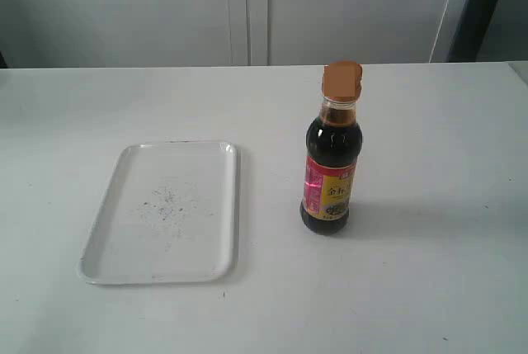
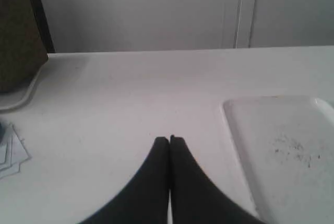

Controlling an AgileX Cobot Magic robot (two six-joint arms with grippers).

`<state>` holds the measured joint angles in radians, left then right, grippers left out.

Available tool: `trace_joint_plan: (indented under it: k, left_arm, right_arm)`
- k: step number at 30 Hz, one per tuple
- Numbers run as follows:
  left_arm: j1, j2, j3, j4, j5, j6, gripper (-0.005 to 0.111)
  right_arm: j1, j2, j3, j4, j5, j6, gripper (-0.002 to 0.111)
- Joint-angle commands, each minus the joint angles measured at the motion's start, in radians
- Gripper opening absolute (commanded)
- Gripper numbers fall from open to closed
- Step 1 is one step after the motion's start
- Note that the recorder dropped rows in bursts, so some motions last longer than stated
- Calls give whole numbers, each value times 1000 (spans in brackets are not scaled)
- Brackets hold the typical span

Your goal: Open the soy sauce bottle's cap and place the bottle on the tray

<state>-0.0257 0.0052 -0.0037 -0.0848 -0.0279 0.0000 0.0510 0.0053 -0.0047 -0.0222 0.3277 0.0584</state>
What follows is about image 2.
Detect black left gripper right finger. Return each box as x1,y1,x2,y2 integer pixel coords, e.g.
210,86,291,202
170,135,262,223

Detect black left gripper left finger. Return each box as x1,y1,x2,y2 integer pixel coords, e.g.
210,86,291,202
83,137,169,223

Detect white plastic tray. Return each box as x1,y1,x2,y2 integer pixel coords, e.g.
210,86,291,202
222,96,333,223

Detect white paper cards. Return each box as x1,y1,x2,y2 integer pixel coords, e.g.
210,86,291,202
1,123,31,179

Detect dark brown fabric object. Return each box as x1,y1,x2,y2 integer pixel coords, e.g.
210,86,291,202
1,0,55,93

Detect white cord on wall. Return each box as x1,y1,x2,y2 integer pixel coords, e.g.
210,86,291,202
233,0,247,49

